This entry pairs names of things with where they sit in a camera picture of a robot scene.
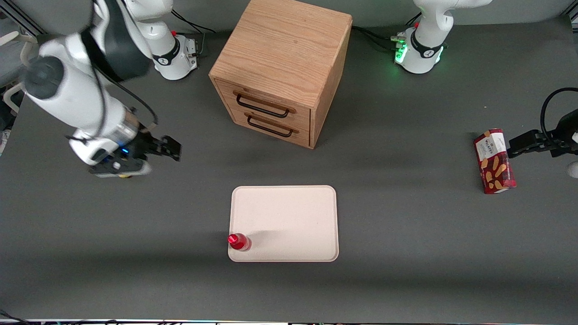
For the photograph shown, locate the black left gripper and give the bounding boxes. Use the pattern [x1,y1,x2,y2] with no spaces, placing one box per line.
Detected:
[508,108,578,159]

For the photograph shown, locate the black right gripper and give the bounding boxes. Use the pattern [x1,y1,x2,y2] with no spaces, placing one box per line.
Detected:
[105,128,182,165]

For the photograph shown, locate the red coke bottle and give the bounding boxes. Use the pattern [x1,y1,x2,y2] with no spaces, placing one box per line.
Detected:
[227,232,252,252]

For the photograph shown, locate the white rectangular tray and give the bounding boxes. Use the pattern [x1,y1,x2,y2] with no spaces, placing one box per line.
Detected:
[228,185,340,263]

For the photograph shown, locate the red cookie box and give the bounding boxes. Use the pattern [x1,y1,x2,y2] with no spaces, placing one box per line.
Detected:
[472,129,517,195]

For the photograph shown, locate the wooden drawer front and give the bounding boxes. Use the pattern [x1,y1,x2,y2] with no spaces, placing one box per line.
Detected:
[229,108,312,147]
[219,81,312,129]

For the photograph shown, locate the wooden drawer cabinet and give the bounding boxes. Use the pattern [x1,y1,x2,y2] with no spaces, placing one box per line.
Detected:
[209,0,353,150]

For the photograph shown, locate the grey chair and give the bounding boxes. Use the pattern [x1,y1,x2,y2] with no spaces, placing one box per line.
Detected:
[0,31,39,116]

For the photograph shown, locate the black looped cable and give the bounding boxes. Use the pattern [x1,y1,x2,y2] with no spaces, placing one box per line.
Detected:
[540,87,578,137]

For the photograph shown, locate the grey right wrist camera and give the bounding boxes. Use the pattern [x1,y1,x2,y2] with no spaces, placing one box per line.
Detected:
[88,156,153,179]

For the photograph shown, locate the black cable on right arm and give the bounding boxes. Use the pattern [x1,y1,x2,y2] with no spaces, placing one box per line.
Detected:
[65,0,159,140]

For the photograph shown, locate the black drawer handle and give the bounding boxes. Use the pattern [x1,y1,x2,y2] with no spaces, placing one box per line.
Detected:
[244,113,299,139]
[233,90,297,119]

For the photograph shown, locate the black right arm base cables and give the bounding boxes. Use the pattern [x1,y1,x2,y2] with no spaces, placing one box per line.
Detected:
[172,6,218,35]

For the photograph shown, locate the black arm base cables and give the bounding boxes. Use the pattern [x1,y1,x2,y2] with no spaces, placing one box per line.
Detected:
[352,25,401,51]
[172,6,218,35]

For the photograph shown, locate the black left arm base cables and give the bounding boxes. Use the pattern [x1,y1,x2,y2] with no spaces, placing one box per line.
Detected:
[352,25,401,51]

